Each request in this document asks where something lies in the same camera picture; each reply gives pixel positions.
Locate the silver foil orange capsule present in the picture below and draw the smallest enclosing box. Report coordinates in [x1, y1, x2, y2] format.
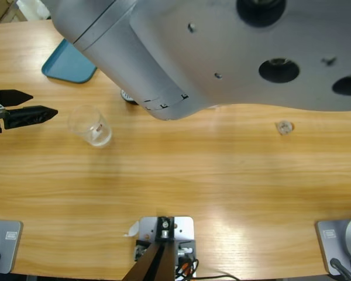
[275, 119, 295, 136]

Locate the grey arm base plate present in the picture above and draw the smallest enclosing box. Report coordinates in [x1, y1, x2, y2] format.
[315, 215, 351, 276]
[0, 219, 23, 275]

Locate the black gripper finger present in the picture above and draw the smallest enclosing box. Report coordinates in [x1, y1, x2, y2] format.
[2, 105, 59, 130]
[0, 89, 34, 108]

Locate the clear glass cup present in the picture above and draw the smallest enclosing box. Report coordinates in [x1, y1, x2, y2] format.
[67, 105, 113, 148]

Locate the orange black cable bundle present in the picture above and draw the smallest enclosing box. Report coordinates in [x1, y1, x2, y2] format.
[174, 256, 199, 281]

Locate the white block with dark post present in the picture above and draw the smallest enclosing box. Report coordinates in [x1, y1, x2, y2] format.
[124, 215, 197, 281]

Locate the teal plastic tray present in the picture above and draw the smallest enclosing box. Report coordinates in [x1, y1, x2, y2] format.
[41, 37, 98, 85]

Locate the white foam block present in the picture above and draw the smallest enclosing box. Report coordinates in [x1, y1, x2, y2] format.
[16, 0, 50, 20]

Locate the black power cable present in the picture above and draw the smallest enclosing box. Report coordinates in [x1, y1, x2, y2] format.
[197, 273, 240, 281]

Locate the white paper tab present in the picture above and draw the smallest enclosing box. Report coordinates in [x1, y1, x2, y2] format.
[123, 221, 140, 238]

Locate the brown cardboard box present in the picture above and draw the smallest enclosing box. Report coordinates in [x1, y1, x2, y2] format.
[0, 0, 18, 26]

